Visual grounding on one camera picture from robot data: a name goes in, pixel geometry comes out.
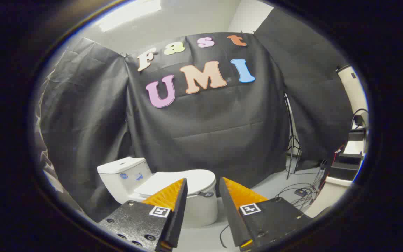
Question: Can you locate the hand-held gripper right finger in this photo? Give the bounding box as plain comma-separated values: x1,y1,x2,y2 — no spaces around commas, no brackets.
219,177,313,251

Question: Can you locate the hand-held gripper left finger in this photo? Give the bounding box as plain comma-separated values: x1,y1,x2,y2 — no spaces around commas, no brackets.
98,178,188,252

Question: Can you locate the white toilet lid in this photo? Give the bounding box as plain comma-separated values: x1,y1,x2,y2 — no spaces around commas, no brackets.
133,169,217,198

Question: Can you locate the white toilet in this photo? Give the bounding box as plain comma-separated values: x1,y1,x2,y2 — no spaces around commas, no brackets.
97,156,218,229

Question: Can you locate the black backdrop cloth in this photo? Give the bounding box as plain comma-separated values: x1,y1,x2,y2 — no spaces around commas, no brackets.
35,8,354,223

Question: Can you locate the black tripod stand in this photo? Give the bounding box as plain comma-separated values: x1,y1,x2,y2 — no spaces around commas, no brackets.
283,93,302,180

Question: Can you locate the white furniture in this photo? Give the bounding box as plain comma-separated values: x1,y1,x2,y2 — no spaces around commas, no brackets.
305,176,353,219

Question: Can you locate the stack of black equipment boxes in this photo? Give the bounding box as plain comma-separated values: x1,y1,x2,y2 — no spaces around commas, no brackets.
327,128,367,182

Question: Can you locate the black cable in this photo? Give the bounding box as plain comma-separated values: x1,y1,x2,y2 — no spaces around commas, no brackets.
219,224,230,249

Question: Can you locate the tangle of black floor cables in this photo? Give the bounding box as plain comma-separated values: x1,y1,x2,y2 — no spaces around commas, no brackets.
275,167,324,211

